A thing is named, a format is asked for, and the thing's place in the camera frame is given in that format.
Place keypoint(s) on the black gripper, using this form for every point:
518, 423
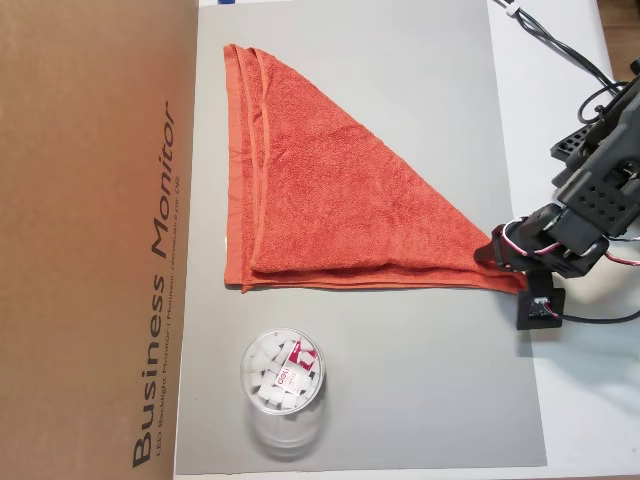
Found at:
501, 248

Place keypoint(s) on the orange terry towel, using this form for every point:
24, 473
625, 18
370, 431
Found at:
325, 200

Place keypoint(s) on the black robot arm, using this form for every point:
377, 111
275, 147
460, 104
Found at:
605, 190

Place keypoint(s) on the grey desk mat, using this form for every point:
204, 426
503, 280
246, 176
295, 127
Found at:
400, 390

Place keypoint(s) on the red white deli packet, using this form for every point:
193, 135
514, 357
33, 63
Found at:
295, 370

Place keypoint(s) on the white eraser cubes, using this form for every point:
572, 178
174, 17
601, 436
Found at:
265, 392

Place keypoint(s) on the clear plastic jar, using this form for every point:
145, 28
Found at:
282, 430

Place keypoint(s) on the brown Business Monitor cardboard box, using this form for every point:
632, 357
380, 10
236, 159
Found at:
85, 225

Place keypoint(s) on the black square wrist camera module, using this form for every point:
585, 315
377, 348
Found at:
540, 305

